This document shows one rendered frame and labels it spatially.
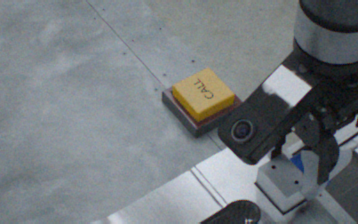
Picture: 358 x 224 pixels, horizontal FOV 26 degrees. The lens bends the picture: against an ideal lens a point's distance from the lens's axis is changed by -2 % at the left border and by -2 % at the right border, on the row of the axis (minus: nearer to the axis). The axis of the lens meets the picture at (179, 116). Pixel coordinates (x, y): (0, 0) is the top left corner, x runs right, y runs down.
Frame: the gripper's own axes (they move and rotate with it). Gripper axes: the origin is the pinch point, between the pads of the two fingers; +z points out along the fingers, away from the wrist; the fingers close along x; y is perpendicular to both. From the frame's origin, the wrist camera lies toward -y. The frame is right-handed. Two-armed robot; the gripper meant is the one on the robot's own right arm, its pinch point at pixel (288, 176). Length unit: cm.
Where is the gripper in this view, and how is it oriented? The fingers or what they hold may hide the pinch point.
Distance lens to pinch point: 85.2
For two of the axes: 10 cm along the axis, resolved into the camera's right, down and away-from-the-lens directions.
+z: -0.2, 6.4, 7.7
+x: -5.7, -6.4, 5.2
